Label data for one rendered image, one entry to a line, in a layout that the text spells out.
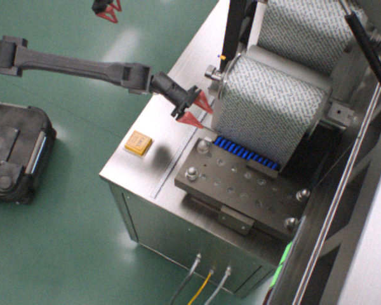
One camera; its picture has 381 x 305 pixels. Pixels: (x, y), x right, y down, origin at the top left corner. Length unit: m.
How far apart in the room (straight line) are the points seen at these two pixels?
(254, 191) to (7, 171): 1.37
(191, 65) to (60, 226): 1.19
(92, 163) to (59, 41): 0.97
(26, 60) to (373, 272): 1.03
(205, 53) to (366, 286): 1.25
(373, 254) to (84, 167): 2.02
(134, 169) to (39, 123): 1.06
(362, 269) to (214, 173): 0.75
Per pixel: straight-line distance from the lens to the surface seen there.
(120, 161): 1.38
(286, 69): 1.19
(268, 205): 1.20
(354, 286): 0.53
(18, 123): 2.36
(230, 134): 1.24
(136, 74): 1.17
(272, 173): 1.22
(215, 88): 1.24
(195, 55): 1.62
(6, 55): 1.28
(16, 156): 2.27
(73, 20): 3.09
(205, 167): 1.22
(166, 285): 2.16
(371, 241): 0.55
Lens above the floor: 2.14
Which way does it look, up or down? 64 degrees down
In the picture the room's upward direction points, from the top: 4 degrees clockwise
